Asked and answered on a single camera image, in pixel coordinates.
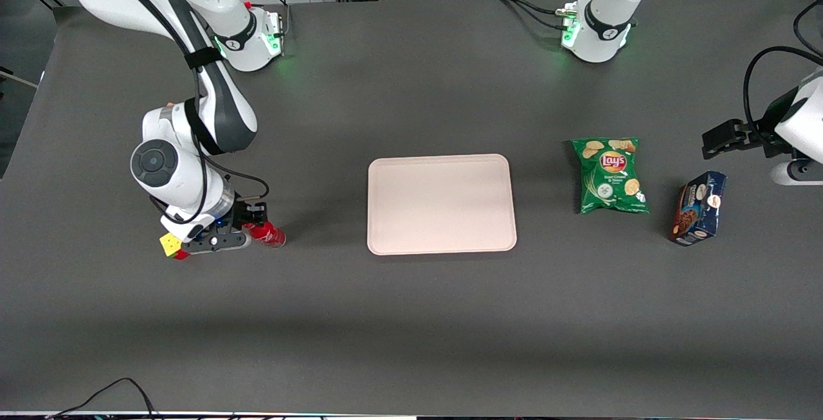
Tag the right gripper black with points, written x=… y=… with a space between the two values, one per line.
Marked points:
x=245 y=213

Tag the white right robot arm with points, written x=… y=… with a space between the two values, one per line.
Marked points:
x=218 y=111

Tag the beige rectangular tray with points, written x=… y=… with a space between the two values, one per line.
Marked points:
x=441 y=204

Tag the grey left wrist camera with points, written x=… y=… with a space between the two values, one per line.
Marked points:
x=797 y=173

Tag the red coke bottle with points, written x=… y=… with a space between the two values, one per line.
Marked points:
x=270 y=235

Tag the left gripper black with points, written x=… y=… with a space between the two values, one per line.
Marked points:
x=760 y=132

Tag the dark blue cookie box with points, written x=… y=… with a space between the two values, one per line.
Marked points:
x=699 y=209

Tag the green Lay's chips bag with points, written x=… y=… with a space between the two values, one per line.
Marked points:
x=611 y=179

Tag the colourful rubik's cube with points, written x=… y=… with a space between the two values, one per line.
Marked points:
x=170 y=245

